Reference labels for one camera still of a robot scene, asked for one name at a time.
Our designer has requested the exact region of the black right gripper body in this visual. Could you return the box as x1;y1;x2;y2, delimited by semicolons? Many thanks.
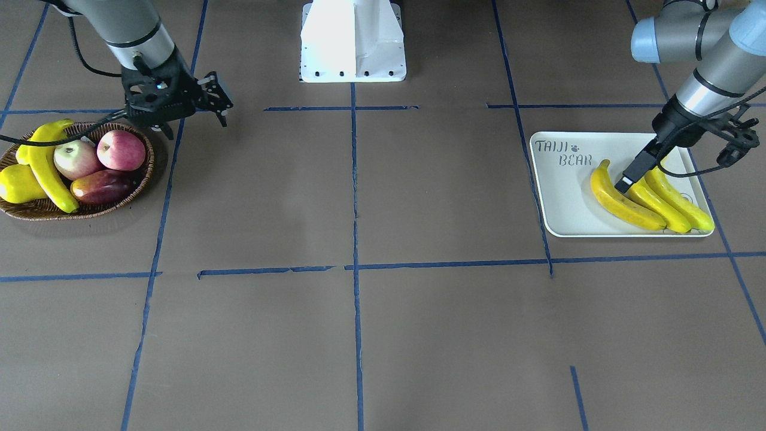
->
122;47;203;128

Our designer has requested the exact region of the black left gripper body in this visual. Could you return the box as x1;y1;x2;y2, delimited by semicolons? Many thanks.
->
651;96;706;153

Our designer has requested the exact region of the yellow banana moved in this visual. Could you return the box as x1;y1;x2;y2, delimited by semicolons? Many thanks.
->
644;168;716;232
627;179;692;233

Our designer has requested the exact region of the yellow banana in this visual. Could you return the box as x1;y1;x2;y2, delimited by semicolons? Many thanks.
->
590;159;667;231
27;119;79;214

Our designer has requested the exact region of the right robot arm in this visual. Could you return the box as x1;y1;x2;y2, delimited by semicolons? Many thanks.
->
53;1;233;139

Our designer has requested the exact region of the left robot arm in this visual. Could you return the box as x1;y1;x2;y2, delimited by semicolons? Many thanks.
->
615;1;765;193

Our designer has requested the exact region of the brown wicker basket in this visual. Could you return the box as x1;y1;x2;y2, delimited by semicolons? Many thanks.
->
1;121;156;221

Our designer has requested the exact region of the red apple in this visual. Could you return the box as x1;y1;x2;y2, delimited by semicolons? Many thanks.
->
96;130;146;172

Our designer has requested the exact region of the dark purple plum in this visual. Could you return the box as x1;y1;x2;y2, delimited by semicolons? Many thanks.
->
69;169;137;205

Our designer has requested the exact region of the white bear print tray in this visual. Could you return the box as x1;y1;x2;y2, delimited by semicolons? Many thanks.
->
529;131;682;238

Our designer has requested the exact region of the pale pear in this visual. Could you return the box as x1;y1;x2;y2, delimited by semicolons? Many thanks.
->
54;139;105;181

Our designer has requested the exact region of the yellow carambola fruit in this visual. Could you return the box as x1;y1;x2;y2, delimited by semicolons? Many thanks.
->
16;145;36;166

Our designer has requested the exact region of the yellow lemon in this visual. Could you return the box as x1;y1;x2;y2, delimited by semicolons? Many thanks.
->
1;164;48;204

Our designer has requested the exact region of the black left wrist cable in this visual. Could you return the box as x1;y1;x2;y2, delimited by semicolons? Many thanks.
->
655;87;766;179

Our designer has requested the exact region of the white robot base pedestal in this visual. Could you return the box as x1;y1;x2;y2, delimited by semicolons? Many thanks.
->
299;1;408;83

